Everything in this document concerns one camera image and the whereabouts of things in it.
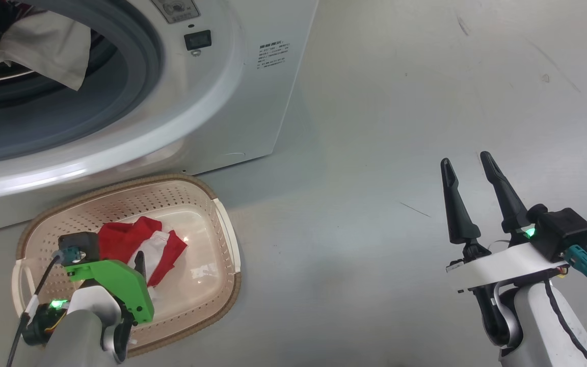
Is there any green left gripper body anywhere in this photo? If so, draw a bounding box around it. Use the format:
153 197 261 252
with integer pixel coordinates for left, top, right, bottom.
64 259 155 325

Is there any grey warning sticker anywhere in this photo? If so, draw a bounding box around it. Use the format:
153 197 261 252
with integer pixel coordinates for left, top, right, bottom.
151 0 201 24

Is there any grey rubber door gasket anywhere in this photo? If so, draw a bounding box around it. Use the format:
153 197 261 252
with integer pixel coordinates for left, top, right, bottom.
0 0 164 166

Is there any white washing machine body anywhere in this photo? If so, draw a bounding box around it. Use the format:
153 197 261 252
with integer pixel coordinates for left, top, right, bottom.
0 0 319 238

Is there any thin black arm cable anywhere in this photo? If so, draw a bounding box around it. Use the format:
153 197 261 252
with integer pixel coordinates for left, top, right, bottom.
543 280 587 367

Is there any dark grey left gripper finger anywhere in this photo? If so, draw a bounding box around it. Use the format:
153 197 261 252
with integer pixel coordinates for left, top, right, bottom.
134 251 147 286

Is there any black door latch socket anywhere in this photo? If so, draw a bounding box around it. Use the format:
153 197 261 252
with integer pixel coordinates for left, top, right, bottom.
184 30 212 51

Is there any cream perforated laundry basket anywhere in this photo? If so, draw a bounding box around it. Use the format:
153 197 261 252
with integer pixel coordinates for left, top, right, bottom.
12 173 242 357

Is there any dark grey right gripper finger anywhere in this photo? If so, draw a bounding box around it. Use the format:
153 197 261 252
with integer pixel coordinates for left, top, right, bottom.
440 158 482 245
479 150 530 234

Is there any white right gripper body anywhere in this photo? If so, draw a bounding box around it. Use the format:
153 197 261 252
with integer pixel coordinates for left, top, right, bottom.
445 243 570 293

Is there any red and white cloth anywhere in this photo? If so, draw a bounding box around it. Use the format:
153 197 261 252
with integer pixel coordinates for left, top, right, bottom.
97 216 188 287

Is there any white garment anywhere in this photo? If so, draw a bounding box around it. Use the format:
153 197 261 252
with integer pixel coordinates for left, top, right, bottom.
0 10 92 91

